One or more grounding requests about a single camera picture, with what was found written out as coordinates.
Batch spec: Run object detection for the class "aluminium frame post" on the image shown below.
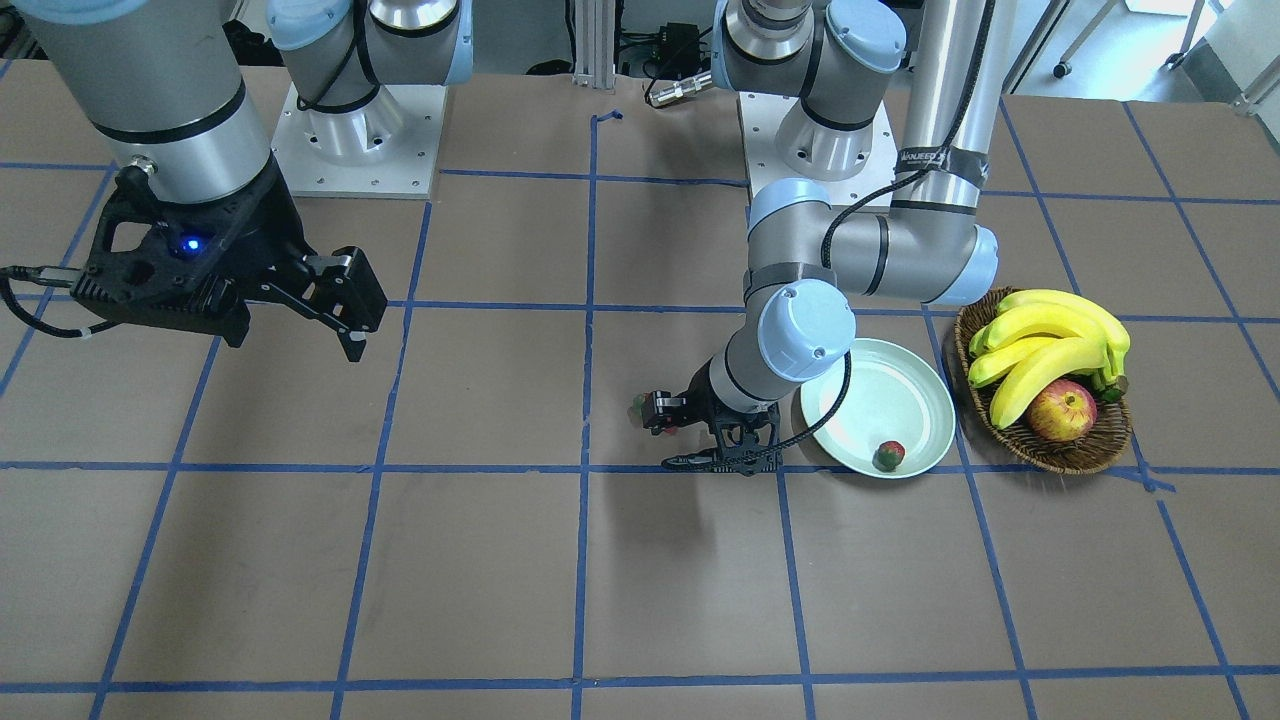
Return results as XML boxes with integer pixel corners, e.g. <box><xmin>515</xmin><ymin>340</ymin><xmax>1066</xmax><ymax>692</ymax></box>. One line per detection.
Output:
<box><xmin>571</xmin><ymin>0</ymin><xmax>618</xmax><ymax>94</ymax></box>

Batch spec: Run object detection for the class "light green plate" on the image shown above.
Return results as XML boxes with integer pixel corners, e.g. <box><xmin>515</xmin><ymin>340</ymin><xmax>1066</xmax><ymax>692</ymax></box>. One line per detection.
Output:
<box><xmin>814</xmin><ymin>338</ymin><xmax>956</xmax><ymax>479</ymax></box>

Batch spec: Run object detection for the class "woven wicker basket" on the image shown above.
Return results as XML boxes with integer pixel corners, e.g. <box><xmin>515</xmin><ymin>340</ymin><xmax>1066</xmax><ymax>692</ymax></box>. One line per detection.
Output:
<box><xmin>947</xmin><ymin>287</ymin><xmax>1132</xmax><ymax>475</ymax></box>

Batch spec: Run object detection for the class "yellow banana bunch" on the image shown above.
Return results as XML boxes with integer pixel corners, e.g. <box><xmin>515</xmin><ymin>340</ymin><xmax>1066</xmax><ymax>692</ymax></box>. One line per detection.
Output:
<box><xmin>960</xmin><ymin>290</ymin><xmax>1132</xmax><ymax>430</ymax></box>

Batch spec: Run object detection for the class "red apple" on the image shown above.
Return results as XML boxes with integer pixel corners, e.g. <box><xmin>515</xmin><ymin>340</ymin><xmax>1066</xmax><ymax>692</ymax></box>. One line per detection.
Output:
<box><xmin>1024</xmin><ymin>379</ymin><xmax>1098</xmax><ymax>443</ymax></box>

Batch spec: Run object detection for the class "red strawberry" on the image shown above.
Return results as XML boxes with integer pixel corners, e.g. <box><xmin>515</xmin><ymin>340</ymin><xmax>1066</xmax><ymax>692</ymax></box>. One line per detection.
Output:
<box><xmin>628</xmin><ymin>393</ymin><xmax>646</xmax><ymax>424</ymax></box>
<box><xmin>872</xmin><ymin>439</ymin><xmax>906</xmax><ymax>473</ymax></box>

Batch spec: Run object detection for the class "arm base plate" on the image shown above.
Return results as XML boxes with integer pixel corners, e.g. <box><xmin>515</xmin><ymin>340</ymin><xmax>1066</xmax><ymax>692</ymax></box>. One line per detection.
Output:
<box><xmin>739</xmin><ymin>92</ymin><xmax>899</xmax><ymax>206</ymax></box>
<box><xmin>271</xmin><ymin>85</ymin><xmax>449</xmax><ymax>200</ymax></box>

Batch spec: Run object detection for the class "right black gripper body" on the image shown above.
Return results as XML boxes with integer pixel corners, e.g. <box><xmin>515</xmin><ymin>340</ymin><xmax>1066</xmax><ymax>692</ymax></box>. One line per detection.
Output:
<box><xmin>70</xmin><ymin>158</ymin><xmax>311</xmax><ymax>347</ymax></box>

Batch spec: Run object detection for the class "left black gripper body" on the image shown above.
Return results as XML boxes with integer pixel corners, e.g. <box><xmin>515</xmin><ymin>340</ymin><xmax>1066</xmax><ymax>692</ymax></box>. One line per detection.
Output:
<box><xmin>685</xmin><ymin>361</ymin><xmax>781</xmax><ymax>475</ymax></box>

